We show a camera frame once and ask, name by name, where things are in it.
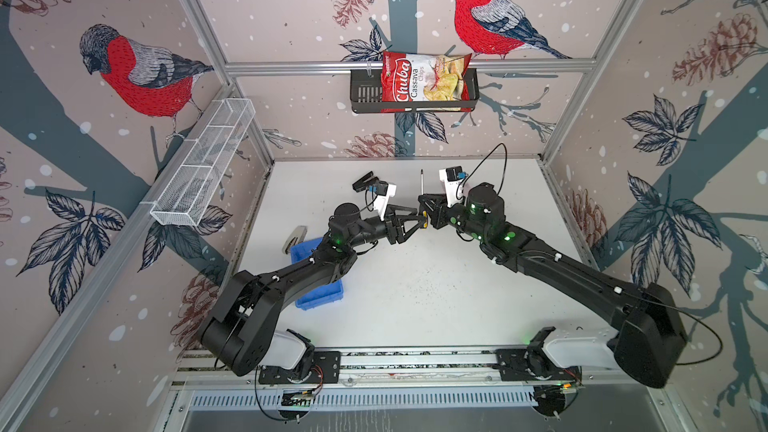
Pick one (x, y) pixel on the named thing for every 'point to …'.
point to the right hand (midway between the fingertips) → (416, 202)
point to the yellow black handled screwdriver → (422, 183)
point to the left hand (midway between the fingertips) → (420, 219)
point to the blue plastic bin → (332, 293)
